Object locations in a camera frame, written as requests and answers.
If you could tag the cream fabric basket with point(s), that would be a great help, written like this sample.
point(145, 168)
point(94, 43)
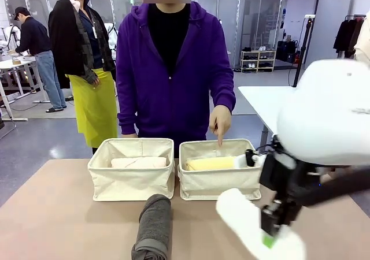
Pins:
point(130, 182)
point(208, 182)

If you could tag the white desk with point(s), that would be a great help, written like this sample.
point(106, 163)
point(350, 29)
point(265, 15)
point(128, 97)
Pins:
point(14, 63)

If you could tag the wooden shoe rack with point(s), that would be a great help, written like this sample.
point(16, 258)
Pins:
point(258, 60)

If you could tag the left forearm purple sleeve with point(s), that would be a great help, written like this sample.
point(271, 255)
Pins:
point(224, 83)

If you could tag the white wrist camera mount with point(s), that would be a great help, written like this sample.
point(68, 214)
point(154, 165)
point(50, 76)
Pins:
point(241, 161)

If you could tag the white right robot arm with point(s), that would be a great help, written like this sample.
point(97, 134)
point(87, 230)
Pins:
point(323, 121)

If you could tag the right forearm purple sleeve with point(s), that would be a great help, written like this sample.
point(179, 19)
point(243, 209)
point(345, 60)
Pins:
point(125, 109)

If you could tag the person's right hand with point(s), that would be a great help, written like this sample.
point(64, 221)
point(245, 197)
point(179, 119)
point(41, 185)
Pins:
point(129, 135)

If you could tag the pink towel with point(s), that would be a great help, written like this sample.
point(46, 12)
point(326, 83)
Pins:
point(138, 162)

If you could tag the person in yellow apron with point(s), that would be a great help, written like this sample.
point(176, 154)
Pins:
point(92, 104)

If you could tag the white towel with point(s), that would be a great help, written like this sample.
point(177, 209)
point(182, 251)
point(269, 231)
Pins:
point(240, 211)

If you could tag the yellow towel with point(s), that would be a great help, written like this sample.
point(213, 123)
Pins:
point(211, 164)

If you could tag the person with black cap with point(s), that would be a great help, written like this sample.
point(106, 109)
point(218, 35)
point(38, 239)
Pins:
point(40, 55)

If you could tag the black bags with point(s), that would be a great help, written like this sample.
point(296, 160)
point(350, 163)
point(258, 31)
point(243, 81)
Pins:
point(286, 50)

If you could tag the person in purple hoodie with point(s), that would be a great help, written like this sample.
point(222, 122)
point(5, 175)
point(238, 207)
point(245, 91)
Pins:
point(173, 98)

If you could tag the person's left hand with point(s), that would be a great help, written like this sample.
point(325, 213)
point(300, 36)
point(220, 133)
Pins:
point(222, 120)

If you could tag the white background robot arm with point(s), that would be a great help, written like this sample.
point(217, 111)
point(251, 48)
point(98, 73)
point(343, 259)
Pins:
point(111, 36)
point(7, 37)

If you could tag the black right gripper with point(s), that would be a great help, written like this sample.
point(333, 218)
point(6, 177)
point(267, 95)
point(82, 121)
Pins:
point(281, 176)

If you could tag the black stand with light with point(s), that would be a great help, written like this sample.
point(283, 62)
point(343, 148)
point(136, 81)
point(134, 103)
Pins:
point(302, 52)

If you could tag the gray rolled towel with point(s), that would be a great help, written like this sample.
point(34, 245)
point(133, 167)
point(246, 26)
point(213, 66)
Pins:
point(153, 225)

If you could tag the clothes rack with garments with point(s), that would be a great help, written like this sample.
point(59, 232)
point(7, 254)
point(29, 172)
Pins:
point(345, 34)

